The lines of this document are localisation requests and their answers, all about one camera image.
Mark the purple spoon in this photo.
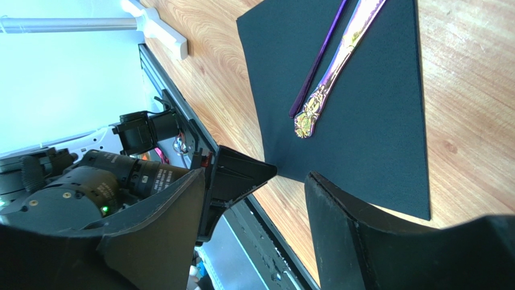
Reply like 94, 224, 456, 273
288, 0, 347, 119

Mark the iridescent knife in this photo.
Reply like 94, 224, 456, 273
293, 0, 385, 138

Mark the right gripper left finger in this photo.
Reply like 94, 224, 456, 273
1, 169, 205, 289

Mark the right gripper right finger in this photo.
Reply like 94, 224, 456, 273
305, 172, 514, 289

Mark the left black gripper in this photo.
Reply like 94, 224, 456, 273
189, 146, 277, 243

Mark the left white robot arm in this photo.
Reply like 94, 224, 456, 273
1, 109, 277, 245

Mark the black paper napkin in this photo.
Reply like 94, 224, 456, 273
236, 0, 430, 220

